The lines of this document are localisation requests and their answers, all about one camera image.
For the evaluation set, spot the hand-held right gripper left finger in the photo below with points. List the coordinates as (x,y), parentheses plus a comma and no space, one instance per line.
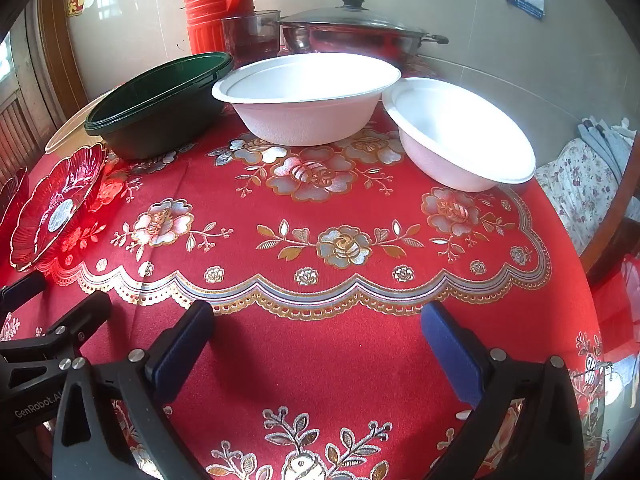
(180,355)

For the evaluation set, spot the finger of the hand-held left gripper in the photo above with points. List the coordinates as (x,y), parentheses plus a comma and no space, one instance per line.
(22,292)
(75,322)

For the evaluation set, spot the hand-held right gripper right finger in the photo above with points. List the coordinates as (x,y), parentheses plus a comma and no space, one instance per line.
(450,355)

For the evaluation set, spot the red glass plate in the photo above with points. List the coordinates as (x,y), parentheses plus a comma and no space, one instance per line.
(55,200)
(10,200)

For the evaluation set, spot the cream bowl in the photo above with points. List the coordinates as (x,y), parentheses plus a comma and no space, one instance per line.
(65,132)

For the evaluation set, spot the dark green plastic bowl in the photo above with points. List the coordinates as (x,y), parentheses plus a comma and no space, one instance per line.
(150,115)

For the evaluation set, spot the white foam bowl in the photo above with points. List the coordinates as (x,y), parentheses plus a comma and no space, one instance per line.
(450,130)
(300,110)

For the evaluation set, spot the red floral tablecloth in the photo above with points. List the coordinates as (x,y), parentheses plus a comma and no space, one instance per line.
(310,360)

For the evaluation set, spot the red printed cloth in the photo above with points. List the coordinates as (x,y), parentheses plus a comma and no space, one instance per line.
(615,300)

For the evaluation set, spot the wooden chair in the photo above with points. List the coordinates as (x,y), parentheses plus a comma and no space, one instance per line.
(615,245)

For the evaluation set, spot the wooden door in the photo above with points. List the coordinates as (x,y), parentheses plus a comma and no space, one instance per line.
(30,85)

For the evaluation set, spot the floral cloth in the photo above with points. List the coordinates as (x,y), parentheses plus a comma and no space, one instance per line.
(570,185)

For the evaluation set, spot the grey cloth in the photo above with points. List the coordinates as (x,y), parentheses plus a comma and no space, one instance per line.
(605,142)

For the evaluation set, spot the clear glass cup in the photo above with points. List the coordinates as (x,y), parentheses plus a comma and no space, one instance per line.
(250,40)

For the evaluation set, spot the stainless steel pot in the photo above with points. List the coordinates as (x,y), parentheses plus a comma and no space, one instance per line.
(350,47)

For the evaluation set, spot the orange ribbed thermos jug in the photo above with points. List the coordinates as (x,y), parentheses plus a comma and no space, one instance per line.
(210,5)

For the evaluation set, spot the glass pot lid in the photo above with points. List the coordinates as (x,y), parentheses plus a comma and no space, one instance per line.
(350,17)

